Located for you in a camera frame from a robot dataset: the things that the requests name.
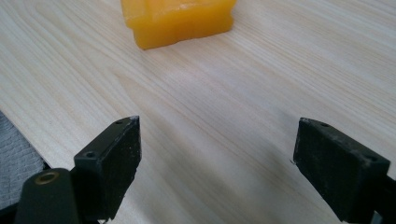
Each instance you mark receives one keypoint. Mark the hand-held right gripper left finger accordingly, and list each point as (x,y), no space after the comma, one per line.
(109,174)

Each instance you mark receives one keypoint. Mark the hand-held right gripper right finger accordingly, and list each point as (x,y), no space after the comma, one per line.
(339,174)

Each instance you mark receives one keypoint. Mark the grey cloth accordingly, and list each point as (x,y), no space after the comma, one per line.
(15,168)

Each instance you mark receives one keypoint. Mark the yellow translucent block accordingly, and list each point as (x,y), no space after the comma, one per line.
(177,21)

